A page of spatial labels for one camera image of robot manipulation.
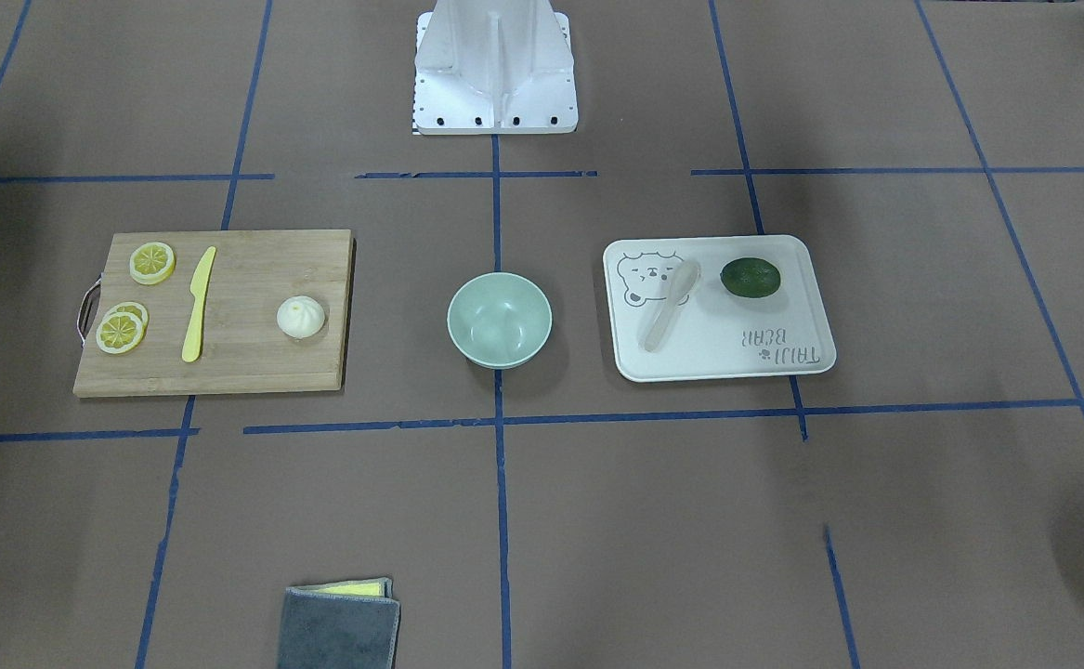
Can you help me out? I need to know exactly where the white ceramic spoon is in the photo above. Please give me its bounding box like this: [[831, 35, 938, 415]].
[[642, 259, 701, 352]]

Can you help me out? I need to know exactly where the white steamed bun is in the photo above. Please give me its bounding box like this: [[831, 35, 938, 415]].
[[275, 295, 326, 340]]

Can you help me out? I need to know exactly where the light green bowl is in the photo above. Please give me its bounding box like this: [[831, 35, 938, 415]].
[[447, 271, 554, 370]]

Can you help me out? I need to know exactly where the white bear tray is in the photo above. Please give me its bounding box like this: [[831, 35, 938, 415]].
[[602, 234, 836, 384]]

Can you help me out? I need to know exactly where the green avocado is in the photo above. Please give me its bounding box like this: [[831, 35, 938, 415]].
[[719, 256, 782, 299]]

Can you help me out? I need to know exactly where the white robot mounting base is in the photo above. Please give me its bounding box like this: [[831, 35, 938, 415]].
[[411, 1, 580, 136]]

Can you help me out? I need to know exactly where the bamboo cutting board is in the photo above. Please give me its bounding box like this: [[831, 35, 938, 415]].
[[73, 230, 354, 398]]

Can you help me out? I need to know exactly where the grey folded cloth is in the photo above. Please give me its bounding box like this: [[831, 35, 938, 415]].
[[278, 577, 400, 668]]

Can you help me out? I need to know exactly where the yellow plastic knife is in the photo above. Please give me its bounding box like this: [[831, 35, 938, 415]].
[[181, 246, 217, 363]]

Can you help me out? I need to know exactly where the lemon slice single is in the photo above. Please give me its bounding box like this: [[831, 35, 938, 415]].
[[128, 241, 176, 285]]

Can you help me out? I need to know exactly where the lemon slice bottom stacked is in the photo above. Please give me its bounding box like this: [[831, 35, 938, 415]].
[[104, 301, 150, 327]]

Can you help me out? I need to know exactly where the lemon slice stacked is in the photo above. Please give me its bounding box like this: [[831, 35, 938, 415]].
[[104, 301, 150, 327], [96, 310, 146, 355]]

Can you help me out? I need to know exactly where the lemon slice top stacked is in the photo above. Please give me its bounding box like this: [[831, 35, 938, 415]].
[[96, 310, 146, 355]]

